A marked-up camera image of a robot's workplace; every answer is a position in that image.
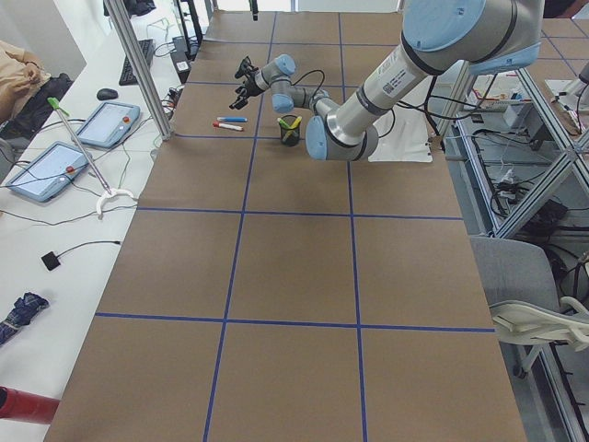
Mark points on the red cylinder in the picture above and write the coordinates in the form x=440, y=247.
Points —
x=22, y=406

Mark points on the red capped white pen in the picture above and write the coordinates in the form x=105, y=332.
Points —
x=227, y=126

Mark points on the blue pen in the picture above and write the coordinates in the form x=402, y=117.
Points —
x=232, y=119

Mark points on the aluminium frame column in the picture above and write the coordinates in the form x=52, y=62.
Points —
x=124, y=29

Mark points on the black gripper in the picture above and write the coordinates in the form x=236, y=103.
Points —
x=248, y=84

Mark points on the teach pendant tablet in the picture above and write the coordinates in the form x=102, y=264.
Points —
x=108, y=124
x=49, y=173

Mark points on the metal rod with green clip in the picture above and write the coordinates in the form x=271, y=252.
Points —
x=63, y=115

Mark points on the small black square pad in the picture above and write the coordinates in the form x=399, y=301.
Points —
x=50, y=260

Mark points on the grey office chair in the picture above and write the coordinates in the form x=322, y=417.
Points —
x=522, y=295

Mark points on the far teach pendant tablet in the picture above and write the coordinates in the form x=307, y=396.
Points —
x=108, y=124

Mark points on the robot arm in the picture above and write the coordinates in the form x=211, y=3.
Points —
x=493, y=36
x=254, y=9

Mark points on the yellow highlighter pen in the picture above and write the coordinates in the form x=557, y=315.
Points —
x=295, y=125

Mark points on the seated person in beige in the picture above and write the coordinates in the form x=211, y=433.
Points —
x=26, y=87

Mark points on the green highlighter pen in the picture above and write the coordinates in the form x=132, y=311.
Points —
x=283, y=124

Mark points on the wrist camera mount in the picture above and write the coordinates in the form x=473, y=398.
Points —
x=246, y=69

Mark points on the black computer mouse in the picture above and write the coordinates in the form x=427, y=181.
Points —
x=107, y=94

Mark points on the aluminium frame rack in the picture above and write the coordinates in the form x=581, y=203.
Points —
x=522, y=184

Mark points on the black mesh pen cup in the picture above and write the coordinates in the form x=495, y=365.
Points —
x=294, y=138

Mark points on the near teach pendant tablet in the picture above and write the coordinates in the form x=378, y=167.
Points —
x=49, y=173

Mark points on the folded blue umbrella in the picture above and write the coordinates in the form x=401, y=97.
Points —
x=24, y=310

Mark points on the white curved stand foot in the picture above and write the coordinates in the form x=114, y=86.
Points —
x=107, y=196

